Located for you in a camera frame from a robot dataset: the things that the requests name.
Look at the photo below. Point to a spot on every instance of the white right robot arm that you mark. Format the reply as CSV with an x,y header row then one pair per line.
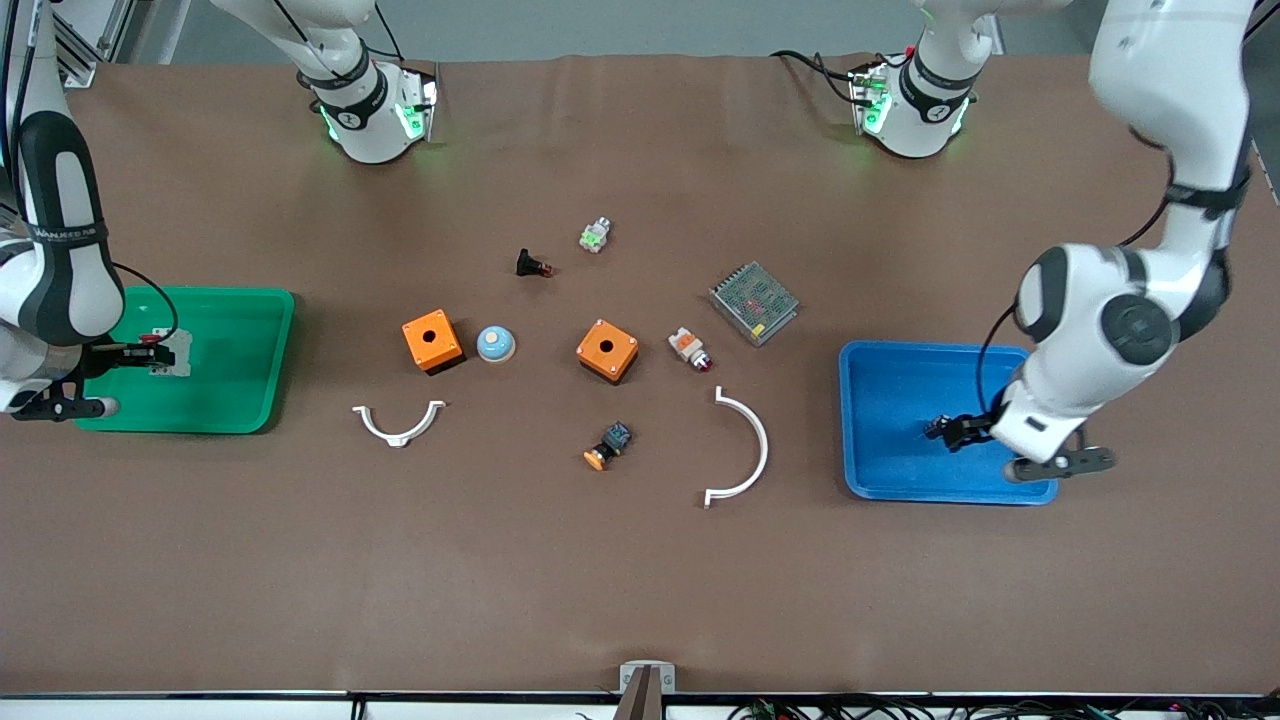
x,y
60,250

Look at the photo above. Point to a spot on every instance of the orange button box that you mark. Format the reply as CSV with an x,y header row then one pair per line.
x,y
432,340
607,350

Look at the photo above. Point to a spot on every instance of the brown table mat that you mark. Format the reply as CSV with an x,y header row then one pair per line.
x,y
640,580

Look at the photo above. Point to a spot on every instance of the green white contact block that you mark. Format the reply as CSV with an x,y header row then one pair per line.
x,y
595,235

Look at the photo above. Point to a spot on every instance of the green plastic tray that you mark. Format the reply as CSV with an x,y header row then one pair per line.
x,y
230,380

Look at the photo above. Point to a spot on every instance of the orange head push button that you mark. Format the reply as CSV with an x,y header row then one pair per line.
x,y
608,446

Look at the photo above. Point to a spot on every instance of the red white indicator lamp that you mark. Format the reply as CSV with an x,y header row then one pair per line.
x,y
690,348

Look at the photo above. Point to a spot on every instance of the small white curved bracket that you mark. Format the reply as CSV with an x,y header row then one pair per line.
x,y
398,432

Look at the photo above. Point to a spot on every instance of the black red switch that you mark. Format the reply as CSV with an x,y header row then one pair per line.
x,y
531,265

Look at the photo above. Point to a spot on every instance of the metal mesh power supply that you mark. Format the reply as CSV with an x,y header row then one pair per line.
x,y
754,302

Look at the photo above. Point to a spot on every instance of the blue plastic tray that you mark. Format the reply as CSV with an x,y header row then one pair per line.
x,y
900,400

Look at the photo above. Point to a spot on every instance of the blue dome push button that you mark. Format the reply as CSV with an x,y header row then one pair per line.
x,y
495,344

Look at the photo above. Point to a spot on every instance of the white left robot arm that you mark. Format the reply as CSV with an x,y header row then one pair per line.
x,y
1130,330

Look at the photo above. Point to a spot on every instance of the white red circuit breaker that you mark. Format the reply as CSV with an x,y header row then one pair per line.
x,y
178,352

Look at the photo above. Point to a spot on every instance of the grey metal clamp bracket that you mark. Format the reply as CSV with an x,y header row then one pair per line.
x,y
647,680

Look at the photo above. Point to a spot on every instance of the large white curved bracket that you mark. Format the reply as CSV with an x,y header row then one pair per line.
x,y
757,450

